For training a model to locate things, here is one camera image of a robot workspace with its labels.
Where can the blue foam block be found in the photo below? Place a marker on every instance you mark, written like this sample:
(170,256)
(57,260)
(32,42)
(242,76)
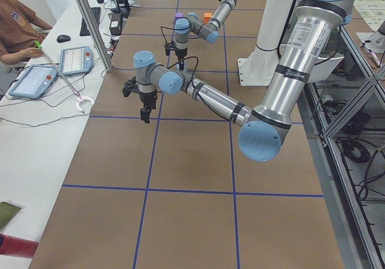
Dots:
(185,67)

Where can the purple foam block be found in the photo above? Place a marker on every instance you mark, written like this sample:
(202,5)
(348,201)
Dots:
(177,16)

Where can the orange foam block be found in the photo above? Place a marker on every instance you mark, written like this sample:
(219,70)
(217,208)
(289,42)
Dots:
(206,17)

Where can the black power adapter box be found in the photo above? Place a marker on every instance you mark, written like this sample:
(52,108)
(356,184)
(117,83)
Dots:
(116,23)

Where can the black monitor stand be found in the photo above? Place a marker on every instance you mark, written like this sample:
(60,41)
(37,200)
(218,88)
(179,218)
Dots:
(123,7)

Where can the far blue teach pendant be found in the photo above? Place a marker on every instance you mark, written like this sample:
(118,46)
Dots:
(74,61)

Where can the blue teach pendant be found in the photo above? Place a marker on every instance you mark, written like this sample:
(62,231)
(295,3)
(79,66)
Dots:
(34,82)
(74,61)

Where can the black computer mouse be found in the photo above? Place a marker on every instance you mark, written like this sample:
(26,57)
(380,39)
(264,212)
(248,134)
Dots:
(63,38)

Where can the near blue teach pendant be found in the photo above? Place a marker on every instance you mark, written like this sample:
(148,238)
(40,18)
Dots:
(34,82)

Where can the reacher grabber stick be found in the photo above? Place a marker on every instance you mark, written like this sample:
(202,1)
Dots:
(80,98)

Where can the seated person brown shirt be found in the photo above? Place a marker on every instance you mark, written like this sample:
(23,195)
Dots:
(18,35)

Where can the dark green cloth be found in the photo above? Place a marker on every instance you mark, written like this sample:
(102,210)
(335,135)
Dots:
(7,212)

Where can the red cylinder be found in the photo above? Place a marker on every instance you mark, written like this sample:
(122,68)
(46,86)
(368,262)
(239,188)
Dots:
(17,247)

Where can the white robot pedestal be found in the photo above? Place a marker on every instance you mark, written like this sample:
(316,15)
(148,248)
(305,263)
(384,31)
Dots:
(258,68)

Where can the aluminium frame post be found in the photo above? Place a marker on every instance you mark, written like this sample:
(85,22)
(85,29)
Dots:
(93,28)

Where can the aluminium side frame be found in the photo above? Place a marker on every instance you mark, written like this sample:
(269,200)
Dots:
(347,112)

